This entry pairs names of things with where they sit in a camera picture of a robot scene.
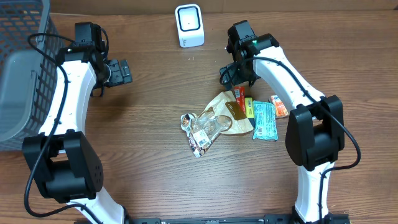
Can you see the orange Kleenex tissue pack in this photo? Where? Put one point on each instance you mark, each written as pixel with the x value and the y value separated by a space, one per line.
pixel 280 109

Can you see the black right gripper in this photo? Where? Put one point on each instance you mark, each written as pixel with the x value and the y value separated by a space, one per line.
pixel 234 78

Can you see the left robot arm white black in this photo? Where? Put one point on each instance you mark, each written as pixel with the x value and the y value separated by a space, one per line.
pixel 65 170

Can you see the teal tissue packet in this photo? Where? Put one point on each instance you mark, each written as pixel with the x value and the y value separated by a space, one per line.
pixel 265 124

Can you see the grey plastic mesh basket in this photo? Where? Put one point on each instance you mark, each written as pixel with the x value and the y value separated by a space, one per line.
pixel 28 80

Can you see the yellow black battery tube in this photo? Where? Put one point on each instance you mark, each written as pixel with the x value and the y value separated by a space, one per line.
pixel 249 110

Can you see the white barcode scanner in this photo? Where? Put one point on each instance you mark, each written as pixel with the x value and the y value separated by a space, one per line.
pixel 189 25

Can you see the beige brown snack bag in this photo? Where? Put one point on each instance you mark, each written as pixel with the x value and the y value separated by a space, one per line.
pixel 222 115

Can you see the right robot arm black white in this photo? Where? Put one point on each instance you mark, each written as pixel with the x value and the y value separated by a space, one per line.
pixel 313 138

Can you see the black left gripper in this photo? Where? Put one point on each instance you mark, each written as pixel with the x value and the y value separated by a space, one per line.
pixel 117 73

